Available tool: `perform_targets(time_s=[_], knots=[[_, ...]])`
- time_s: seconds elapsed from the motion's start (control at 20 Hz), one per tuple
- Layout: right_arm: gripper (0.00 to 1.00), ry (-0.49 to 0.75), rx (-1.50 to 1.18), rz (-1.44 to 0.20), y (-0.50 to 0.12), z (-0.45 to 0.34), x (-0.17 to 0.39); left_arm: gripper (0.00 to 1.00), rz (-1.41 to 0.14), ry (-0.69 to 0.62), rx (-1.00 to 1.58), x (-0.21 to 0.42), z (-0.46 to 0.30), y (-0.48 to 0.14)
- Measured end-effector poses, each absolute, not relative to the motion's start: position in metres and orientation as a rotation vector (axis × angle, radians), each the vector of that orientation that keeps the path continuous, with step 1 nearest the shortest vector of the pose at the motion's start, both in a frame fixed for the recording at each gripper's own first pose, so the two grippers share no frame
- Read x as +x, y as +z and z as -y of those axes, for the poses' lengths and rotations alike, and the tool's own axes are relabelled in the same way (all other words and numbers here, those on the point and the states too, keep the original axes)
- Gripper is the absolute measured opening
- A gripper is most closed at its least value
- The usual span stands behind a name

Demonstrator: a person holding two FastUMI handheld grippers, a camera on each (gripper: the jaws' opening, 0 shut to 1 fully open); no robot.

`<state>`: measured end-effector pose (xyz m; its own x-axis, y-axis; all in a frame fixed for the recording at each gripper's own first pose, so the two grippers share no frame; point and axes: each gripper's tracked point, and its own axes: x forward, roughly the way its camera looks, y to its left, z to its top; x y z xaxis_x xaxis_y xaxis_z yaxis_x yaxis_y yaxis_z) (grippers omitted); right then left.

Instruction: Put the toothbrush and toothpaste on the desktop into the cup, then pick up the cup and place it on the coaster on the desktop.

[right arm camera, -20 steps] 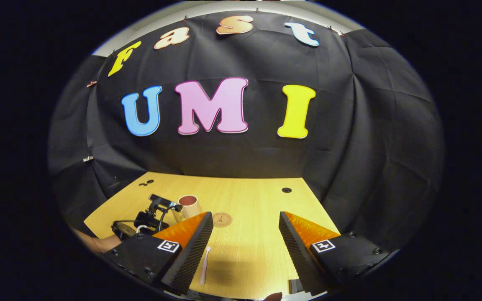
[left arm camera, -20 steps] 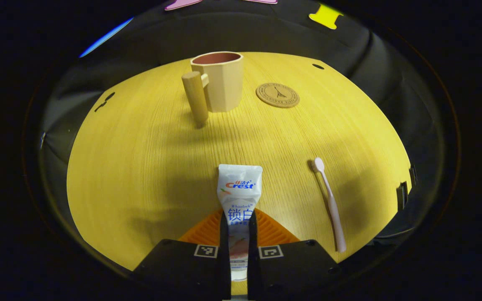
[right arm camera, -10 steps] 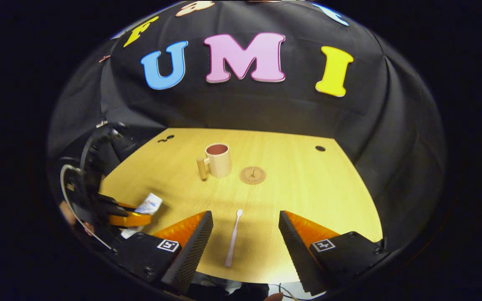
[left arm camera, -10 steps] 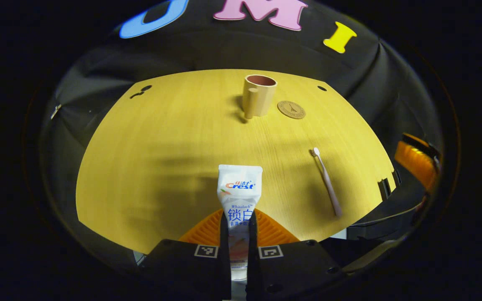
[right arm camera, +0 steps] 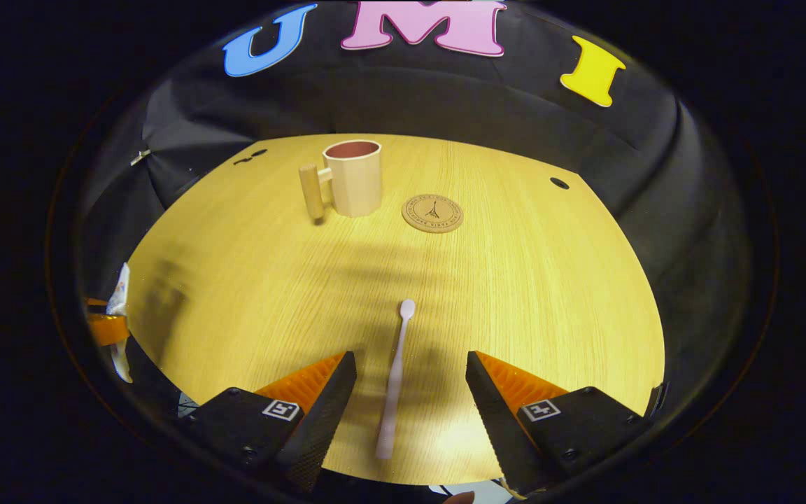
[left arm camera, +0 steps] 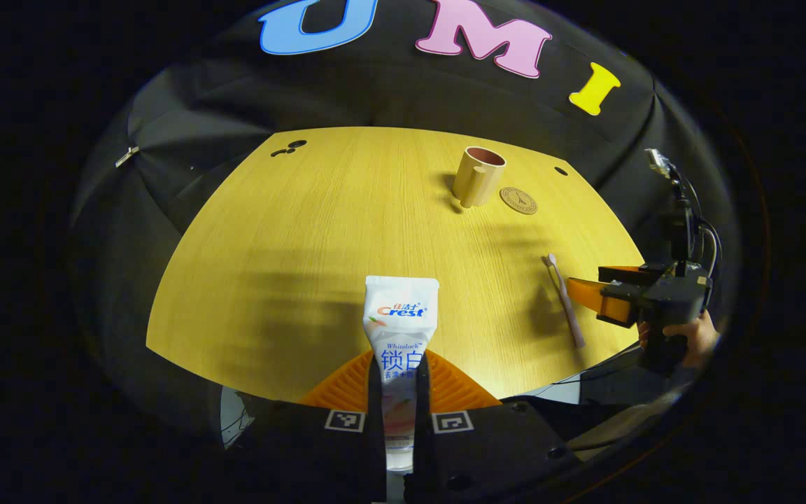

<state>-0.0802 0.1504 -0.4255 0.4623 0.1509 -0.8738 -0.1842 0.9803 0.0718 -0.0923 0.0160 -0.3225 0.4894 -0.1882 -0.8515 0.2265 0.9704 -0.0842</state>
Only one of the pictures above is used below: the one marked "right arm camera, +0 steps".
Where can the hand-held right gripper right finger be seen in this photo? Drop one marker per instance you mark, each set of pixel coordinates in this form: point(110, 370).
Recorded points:
point(497, 427)

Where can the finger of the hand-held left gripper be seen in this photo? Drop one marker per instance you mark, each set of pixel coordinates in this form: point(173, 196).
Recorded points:
point(108, 329)
point(96, 302)

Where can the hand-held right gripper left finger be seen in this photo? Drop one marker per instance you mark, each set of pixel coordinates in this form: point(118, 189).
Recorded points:
point(319, 427)

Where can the pink toothbrush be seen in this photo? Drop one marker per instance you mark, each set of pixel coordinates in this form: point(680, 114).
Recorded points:
point(396, 378)

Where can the round cork coaster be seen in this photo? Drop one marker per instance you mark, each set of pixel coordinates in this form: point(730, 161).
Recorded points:
point(432, 213)

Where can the wooden desktop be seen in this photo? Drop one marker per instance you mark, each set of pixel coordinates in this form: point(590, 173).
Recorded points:
point(515, 294)

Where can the silver cloth clip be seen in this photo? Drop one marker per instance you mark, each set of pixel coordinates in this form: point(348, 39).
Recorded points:
point(140, 157)

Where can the black backdrop cloth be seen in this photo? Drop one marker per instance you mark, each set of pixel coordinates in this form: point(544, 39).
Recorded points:
point(445, 98)

